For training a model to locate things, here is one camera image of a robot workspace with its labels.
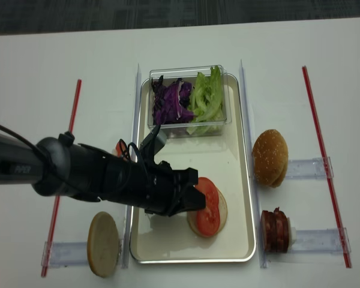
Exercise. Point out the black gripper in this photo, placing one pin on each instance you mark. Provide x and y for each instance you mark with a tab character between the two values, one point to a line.
171	192

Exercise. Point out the red tomato slice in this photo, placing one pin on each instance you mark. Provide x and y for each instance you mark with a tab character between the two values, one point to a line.
207	220

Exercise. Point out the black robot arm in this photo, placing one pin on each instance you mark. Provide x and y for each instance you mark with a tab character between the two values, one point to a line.
59	167

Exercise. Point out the remaining red tomato slices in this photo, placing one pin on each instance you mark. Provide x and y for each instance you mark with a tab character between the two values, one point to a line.
120	148

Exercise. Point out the white pusher block tomato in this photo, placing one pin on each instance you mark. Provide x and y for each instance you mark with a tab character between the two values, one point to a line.
114	151

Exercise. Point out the green lettuce leaves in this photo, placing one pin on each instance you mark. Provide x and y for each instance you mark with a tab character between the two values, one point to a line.
206	99

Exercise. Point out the brown meat patties stack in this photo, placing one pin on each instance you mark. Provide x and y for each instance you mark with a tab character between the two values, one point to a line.
275	228

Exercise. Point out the white pusher block patties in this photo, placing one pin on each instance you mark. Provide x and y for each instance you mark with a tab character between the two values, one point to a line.
292	235

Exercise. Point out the bottom bun slice on tray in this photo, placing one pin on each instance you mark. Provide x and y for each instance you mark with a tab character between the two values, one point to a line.
223	212

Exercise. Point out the cream rectangular metal tray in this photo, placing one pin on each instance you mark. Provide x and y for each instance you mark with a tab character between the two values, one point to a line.
223	160

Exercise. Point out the clear plastic salad box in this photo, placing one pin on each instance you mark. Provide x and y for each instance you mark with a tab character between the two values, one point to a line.
188	129

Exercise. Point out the purple cabbage leaves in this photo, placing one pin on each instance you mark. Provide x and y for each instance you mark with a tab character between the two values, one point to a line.
171	102

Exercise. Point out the sesame seed top buns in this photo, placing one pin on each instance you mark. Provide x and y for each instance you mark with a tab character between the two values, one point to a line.
271	157

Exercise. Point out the upright pale bun slice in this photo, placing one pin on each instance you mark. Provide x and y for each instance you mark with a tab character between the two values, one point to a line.
103	245

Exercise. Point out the left red tape strip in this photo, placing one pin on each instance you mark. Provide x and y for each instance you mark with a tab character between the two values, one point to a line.
73	105

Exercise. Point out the red tape strip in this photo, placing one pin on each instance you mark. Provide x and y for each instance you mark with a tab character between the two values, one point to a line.
73	105
336	210

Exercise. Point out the right red tape strip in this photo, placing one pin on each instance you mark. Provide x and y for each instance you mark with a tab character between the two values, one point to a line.
336	210

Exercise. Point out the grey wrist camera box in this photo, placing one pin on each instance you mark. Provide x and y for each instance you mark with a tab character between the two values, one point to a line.
152	143

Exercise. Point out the right long clear divider rail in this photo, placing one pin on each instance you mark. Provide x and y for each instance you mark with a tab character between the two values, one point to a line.
248	123

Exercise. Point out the upper right clear holder rail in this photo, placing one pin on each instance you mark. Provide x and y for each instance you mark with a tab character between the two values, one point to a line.
316	168

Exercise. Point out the clear holder rail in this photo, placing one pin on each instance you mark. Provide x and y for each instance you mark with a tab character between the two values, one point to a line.
316	168
334	241
64	254

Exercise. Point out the lower left clear holder rail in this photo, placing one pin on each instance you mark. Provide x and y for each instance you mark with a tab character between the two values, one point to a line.
64	254

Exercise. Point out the lower right clear holder rail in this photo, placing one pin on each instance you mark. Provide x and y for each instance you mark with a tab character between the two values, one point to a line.
334	241

